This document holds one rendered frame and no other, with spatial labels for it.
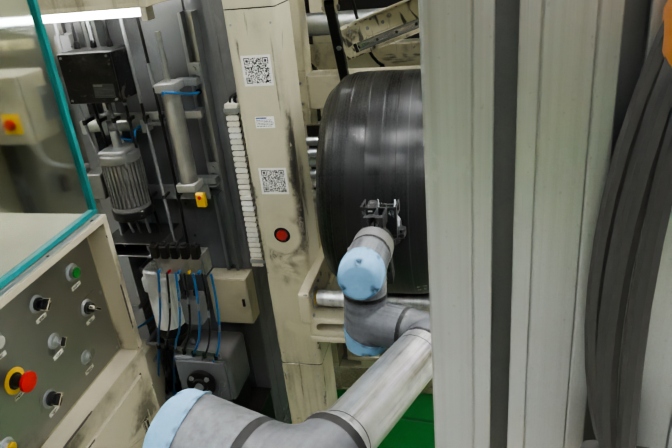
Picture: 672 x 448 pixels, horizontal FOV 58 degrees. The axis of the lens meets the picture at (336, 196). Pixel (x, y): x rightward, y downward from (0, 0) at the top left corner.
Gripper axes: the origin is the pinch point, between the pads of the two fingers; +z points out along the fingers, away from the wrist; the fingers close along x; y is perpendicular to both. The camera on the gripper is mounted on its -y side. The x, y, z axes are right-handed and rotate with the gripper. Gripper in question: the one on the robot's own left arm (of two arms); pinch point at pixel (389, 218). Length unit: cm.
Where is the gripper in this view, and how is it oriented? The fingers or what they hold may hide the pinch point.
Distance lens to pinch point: 130.2
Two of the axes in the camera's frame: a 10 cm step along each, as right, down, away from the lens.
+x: -9.7, 0.0, 2.3
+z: 2.2, -3.0, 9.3
